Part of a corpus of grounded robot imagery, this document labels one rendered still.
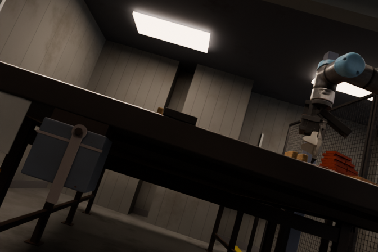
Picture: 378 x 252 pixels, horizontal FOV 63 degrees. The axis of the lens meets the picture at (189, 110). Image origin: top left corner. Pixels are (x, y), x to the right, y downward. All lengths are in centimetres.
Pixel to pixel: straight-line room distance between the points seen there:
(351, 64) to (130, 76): 539
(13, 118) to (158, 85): 537
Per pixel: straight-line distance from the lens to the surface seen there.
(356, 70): 107
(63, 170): 68
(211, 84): 591
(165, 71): 614
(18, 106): 76
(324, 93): 114
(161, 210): 562
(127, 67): 626
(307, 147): 117
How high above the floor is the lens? 78
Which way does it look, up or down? 13 degrees up
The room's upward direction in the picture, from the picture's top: 18 degrees clockwise
